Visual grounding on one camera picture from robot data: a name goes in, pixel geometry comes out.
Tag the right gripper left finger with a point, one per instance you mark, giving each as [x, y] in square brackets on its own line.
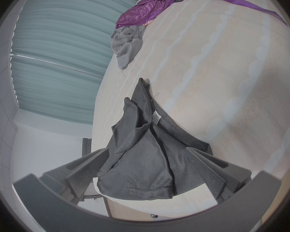
[84, 175]

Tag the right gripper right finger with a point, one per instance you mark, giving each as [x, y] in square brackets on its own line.
[220, 175]

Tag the black T-shirt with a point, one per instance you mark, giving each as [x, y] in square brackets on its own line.
[140, 158]

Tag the bed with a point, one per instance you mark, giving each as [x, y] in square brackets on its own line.
[220, 93]

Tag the blue-green curtain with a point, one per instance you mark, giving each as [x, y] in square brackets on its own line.
[58, 93]
[67, 25]

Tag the grey garment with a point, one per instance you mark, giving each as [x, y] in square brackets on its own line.
[127, 47]

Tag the pink garment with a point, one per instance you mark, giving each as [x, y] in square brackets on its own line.
[148, 23]

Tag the purple satin garment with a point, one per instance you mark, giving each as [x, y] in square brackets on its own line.
[145, 10]

